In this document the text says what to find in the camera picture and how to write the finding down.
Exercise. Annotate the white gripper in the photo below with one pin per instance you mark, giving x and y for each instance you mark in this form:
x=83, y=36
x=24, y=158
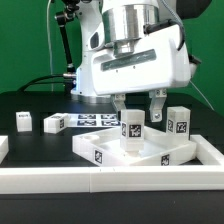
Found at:
x=155, y=64

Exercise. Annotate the white square table top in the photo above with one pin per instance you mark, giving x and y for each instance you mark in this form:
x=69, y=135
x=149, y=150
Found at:
x=102, y=148

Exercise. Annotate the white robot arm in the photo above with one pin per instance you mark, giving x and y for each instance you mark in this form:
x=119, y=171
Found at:
x=131, y=46

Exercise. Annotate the printed tag sheet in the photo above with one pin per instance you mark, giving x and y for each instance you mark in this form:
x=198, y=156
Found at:
x=93, y=120

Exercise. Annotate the white U-shaped fence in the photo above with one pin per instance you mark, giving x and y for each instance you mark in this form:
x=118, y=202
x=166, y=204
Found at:
x=207, y=175

